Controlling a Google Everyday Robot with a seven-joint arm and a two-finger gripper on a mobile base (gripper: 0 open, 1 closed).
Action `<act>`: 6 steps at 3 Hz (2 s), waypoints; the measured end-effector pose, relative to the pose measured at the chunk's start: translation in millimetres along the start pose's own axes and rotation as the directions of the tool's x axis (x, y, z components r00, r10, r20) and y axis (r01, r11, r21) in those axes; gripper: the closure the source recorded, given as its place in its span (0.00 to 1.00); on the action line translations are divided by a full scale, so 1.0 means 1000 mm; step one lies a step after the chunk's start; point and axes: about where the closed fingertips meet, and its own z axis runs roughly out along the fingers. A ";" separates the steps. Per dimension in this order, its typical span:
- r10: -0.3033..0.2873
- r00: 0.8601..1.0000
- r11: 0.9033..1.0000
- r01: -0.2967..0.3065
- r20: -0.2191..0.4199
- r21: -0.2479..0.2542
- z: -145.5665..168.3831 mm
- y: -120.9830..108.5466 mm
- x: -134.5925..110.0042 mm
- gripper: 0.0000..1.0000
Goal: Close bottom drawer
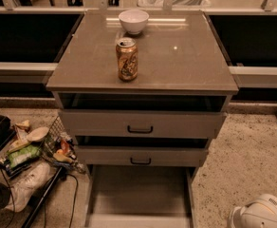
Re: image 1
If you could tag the grey top drawer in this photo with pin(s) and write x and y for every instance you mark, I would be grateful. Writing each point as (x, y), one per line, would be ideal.
(145, 124)

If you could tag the grey drawer cabinet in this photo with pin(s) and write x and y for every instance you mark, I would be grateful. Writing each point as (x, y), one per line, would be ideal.
(180, 69)

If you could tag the grey middle drawer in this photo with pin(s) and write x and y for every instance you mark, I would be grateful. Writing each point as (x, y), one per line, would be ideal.
(147, 156)

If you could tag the black tripod leg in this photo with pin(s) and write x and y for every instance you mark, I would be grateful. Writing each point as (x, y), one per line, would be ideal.
(37, 202)

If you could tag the green snack bag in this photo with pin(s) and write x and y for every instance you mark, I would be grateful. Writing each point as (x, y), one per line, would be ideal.
(23, 155)

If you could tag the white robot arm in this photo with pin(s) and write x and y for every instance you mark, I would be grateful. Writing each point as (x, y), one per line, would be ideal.
(259, 213)

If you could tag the grey drawer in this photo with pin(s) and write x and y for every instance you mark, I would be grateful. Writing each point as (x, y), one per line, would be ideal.
(140, 197)
(147, 156)
(145, 124)

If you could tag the small white dish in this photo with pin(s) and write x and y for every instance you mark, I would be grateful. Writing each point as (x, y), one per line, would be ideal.
(38, 134)

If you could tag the wire basket with items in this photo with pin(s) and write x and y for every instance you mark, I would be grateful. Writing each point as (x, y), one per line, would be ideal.
(58, 148)

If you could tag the grey bottom drawer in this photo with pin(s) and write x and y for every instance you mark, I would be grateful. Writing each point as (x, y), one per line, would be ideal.
(140, 197)

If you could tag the gold soda can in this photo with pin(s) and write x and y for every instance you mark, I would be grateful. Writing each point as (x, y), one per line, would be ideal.
(127, 56)

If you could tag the white bowl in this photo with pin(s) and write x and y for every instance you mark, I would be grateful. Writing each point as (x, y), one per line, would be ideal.
(133, 21)

